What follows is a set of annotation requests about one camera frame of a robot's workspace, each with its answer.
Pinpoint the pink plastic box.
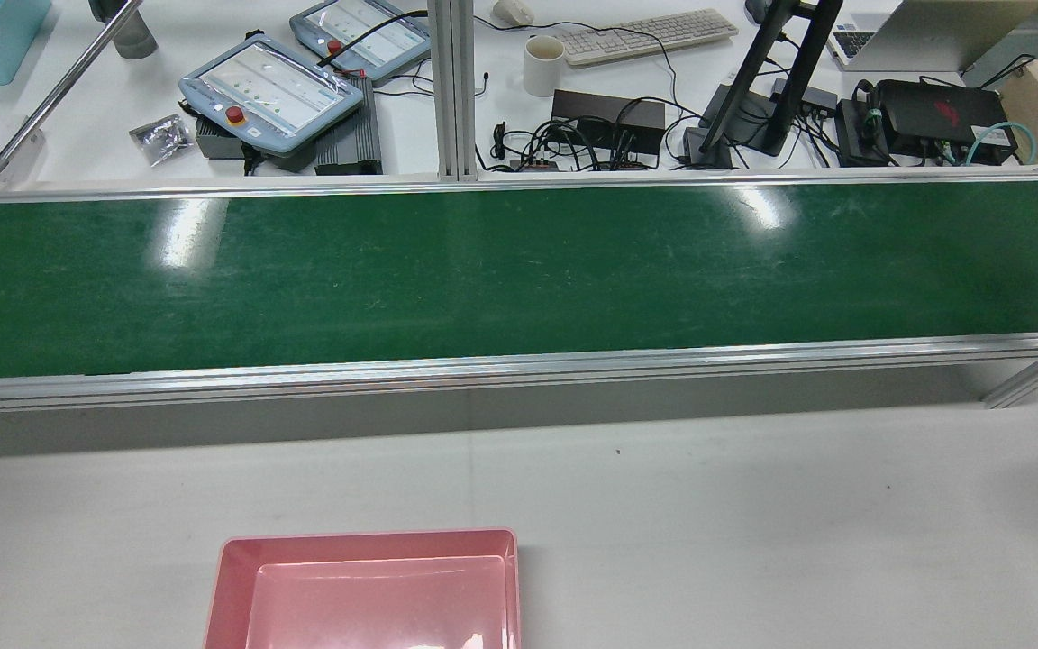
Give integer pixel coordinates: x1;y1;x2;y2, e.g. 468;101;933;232
204;528;521;649

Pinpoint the long metal rod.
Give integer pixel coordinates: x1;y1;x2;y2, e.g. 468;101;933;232
0;0;144;193

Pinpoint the teach pendant with black cable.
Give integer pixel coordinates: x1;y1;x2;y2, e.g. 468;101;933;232
289;0;434;87

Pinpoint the thin black keyboard cable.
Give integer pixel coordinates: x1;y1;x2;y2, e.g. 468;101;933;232
474;18;705;123

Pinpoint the silver laptop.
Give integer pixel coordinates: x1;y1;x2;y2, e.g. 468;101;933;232
827;0;1038;74

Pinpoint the small black docking station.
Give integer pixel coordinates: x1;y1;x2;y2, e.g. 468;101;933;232
771;78;839;115

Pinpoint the teal network cable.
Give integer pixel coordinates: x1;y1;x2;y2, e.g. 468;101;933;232
964;122;1038;166

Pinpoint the black power brick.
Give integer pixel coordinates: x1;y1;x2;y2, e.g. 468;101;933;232
836;97;889;167

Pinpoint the white mug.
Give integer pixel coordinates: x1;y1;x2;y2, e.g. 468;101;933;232
523;35;567;98

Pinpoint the white computer keyboard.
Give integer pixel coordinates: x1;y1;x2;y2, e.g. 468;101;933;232
553;9;740;69

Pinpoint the clear bag with black parts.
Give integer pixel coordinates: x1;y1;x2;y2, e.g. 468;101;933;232
129;114;195;168

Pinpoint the dark grey metal box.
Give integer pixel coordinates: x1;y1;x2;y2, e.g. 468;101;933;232
195;115;255;161

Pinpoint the black pendant cable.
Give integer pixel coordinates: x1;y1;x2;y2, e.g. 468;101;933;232
316;9;431;69

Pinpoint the vertical aluminium profile post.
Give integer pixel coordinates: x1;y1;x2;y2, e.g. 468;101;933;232
427;0;478;182

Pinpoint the black mini computer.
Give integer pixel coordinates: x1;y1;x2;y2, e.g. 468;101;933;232
875;79;1019;166

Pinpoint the black rectangular hub box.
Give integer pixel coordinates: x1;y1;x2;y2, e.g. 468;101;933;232
551;89;667;151

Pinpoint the green conveyor belt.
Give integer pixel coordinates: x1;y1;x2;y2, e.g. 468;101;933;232
0;178;1038;380

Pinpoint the large grey teach pendant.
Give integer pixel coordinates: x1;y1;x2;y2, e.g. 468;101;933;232
178;34;367;161

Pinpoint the black monitor stand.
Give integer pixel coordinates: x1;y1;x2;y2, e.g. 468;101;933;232
697;0;844;160

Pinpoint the black finned power supply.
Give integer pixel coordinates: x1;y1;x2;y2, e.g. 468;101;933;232
314;77;384;176

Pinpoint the grey cylindrical bottle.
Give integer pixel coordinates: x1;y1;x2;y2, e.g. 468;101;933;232
89;0;159;60

